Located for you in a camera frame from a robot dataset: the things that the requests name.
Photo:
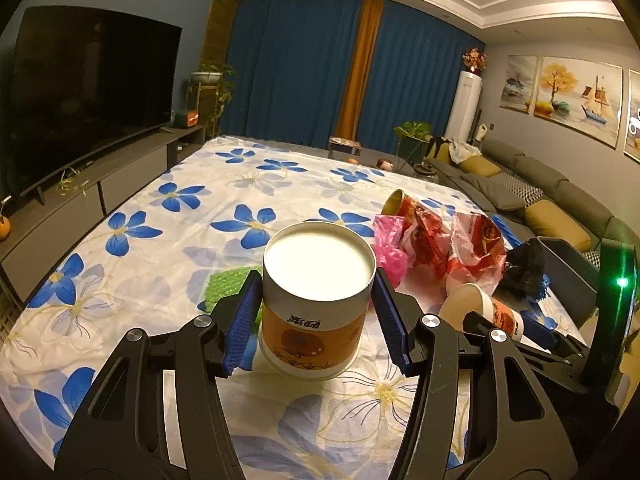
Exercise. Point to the grey sofa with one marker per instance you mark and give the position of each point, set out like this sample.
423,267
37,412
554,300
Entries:
565,185

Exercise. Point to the white cloth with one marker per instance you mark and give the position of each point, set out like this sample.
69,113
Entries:
462,150

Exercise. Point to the orange speaker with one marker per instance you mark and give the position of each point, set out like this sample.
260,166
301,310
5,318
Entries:
186,118

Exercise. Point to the dark round pot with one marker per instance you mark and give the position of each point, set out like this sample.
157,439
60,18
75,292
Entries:
426,170

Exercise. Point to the printed cardboard box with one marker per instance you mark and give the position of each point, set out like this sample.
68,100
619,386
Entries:
345,146

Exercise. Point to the red printed paper cup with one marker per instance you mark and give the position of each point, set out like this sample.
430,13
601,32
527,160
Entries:
397,202

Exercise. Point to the white bottle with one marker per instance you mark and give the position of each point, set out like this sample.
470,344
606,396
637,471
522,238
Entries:
481,132

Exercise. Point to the small landscape painting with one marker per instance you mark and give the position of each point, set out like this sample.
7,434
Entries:
517,82

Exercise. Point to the large yellow cushion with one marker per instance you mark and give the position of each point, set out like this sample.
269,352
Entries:
555,222

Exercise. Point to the white standing air conditioner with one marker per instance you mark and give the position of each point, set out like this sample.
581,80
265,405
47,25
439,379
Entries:
462,105

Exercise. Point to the red white plastic bag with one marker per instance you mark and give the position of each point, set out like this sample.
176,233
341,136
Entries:
475,250

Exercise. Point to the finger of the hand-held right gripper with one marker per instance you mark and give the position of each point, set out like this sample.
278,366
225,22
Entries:
540,332
542,360

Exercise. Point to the orange curtain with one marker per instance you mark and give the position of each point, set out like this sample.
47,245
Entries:
362,65

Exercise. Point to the orange white paper cup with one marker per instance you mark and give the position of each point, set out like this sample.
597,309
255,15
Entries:
310,325
470,300

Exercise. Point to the orange flower arrangement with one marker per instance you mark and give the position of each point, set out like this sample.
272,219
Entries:
473,59

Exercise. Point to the green foam net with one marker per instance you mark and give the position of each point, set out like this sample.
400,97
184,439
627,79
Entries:
225,282

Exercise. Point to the small yellow cushion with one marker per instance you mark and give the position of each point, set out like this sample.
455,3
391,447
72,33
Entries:
477,166

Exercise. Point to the black white patterned cushion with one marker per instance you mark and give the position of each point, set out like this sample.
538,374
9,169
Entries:
522,185

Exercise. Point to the gold plant stand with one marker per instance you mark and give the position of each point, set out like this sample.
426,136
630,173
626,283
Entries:
200,102

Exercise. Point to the doll head toy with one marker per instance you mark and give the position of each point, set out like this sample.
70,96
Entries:
385,163

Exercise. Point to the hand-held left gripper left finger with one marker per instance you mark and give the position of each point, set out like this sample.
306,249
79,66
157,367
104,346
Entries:
242,320

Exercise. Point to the floral tablecloth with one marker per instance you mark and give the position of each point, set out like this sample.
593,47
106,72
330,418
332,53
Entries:
175,250

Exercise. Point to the tree and sailboat painting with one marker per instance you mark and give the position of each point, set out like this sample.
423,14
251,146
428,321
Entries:
575,95

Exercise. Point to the grey television cabinet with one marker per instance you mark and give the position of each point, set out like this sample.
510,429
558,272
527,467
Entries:
125,170

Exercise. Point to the grey plastic bin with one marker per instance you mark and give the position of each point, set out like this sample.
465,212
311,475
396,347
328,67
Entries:
570,280

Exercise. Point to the trailing potted plant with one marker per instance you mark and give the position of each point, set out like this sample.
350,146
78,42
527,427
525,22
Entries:
207,76

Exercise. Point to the grey cushion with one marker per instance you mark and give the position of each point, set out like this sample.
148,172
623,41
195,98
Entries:
495,195

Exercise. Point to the green leafy potted plant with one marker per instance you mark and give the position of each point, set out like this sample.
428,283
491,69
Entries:
412,130

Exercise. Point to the black television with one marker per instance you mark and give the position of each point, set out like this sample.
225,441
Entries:
90,85

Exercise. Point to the blue curtain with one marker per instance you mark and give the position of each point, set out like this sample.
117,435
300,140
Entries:
420,80
290,60

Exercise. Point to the pink plastic bag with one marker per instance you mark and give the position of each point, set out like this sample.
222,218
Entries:
390,250

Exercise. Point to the orange gourd ornament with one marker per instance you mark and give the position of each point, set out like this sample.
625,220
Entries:
5,227

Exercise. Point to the white floral painting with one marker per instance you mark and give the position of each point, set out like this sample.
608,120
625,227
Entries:
634,115

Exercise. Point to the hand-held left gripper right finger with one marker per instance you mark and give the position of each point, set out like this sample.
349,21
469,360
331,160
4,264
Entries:
395,320

